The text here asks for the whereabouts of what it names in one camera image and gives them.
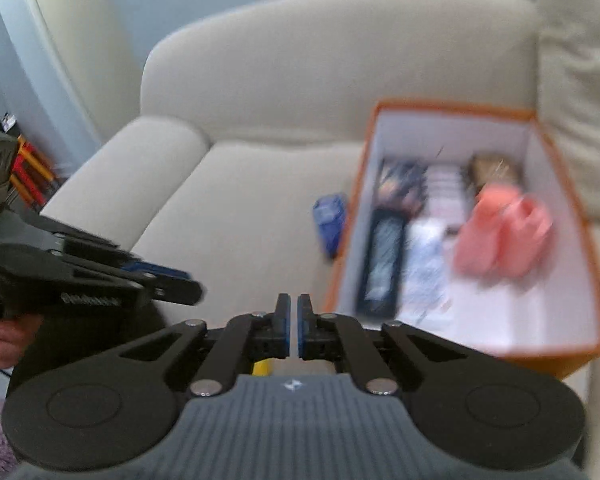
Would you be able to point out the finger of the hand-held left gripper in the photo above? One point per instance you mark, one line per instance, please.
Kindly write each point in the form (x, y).
(80, 242)
(170, 290)

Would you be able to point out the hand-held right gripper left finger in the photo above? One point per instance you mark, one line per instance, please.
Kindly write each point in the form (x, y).
(281, 330)

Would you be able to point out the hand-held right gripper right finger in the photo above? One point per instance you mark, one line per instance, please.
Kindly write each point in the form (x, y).
(305, 330)

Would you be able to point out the blue card box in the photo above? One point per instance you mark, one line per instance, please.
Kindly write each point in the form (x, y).
(330, 220)

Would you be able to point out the clear plastic box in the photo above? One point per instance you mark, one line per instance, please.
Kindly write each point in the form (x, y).
(425, 260)

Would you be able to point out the pink plastic cup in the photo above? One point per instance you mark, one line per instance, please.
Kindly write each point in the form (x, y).
(530, 240)
(480, 235)

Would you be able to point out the plaid glasses case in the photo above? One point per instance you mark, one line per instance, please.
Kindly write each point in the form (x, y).
(447, 190)

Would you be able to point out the orange cardboard box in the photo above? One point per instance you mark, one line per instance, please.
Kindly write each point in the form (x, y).
(505, 310)

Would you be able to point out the person's left hand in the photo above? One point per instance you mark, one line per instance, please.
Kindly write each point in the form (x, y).
(10, 340)

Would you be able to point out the red and yellow object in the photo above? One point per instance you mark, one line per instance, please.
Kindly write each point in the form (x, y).
(30, 170)

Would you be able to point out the dark shiny box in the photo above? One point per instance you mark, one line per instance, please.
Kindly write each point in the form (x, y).
(400, 185)

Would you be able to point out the beige sofa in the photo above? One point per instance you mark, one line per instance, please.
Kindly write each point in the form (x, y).
(260, 110)

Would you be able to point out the brown small box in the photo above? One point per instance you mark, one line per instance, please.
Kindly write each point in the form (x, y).
(495, 170)

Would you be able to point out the beige pillow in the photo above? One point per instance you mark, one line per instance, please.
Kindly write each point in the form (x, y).
(580, 85)

